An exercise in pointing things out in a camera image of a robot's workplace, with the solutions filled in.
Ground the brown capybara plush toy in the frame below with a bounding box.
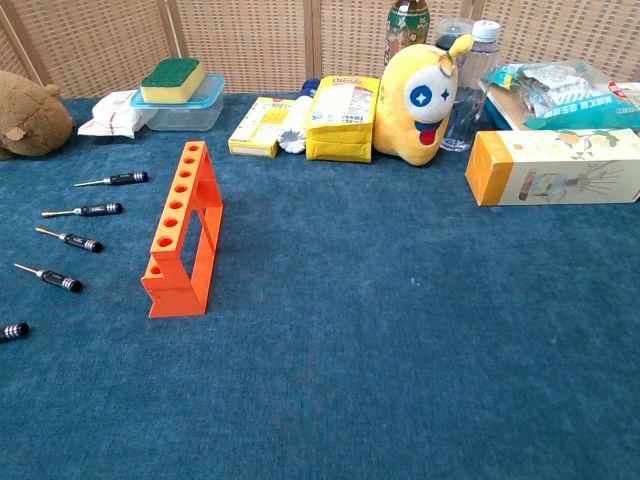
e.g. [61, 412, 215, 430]
[0, 69, 75, 160]

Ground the pink white wet wipes pack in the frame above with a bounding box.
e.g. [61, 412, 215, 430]
[77, 89, 144, 139]

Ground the clear plastic container blue lid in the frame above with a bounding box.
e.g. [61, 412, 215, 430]
[130, 73, 225, 133]

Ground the white bottle blue cap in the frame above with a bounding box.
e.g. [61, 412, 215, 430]
[278, 77, 321, 155]

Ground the wooden board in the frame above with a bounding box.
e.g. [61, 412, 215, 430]
[483, 87, 532, 131]

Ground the small yellow carton box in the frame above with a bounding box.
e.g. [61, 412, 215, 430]
[227, 96, 296, 159]

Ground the coffee drink cup clear lid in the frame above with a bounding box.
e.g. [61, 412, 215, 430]
[433, 18, 476, 52]

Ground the orange perforated block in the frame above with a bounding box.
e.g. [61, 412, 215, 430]
[140, 140, 225, 319]

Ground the yellow Lipo snack bag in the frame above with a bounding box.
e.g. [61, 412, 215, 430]
[304, 75, 381, 164]

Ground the yellow green sponge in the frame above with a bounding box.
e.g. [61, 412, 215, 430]
[139, 57, 206, 104]

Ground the rattan folding screen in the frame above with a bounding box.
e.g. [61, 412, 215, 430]
[0, 0, 640, 99]

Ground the teal clear snack bag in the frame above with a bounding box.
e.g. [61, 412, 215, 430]
[482, 60, 640, 132]

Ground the yellow one-eyed plush toy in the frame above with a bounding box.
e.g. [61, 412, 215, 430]
[372, 33, 475, 168]

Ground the brown tea bottle green label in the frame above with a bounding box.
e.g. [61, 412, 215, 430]
[383, 0, 431, 66]

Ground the black handle screwdriver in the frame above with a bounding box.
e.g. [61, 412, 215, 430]
[34, 226, 104, 253]
[0, 322, 31, 344]
[74, 171, 150, 189]
[41, 202, 124, 219]
[13, 263, 84, 294]

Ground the blue felt table cover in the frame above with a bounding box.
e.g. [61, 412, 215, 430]
[0, 92, 640, 480]

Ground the clear water bottle white cap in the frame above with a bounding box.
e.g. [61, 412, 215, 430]
[439, 20, 503, 153]

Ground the orange cream long carton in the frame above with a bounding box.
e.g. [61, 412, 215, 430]
[464, 128, 640, 207]

